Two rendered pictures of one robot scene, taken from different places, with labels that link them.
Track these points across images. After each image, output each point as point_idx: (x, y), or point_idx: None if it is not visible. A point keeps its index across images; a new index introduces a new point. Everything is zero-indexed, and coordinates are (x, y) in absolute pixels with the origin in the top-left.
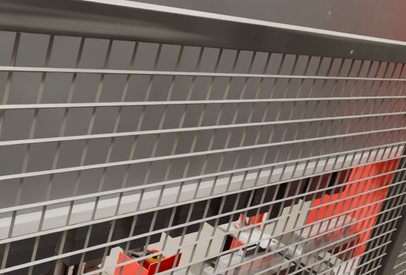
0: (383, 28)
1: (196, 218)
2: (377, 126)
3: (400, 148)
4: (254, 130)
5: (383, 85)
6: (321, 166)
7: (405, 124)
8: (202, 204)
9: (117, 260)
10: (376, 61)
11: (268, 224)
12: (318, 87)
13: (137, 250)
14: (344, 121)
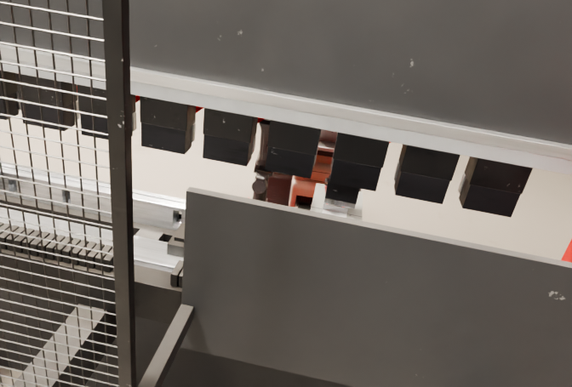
0: None
1: (169, 136)
2: (431, 73)
3: (540, 142)
4: (95, 5)
5: None
6: (255, 93)
7: (556, 99)
8: (172, 122)
9: None
10: None
11: (335, 204)
12: None
13: (254, 198)
14: (310, 38)
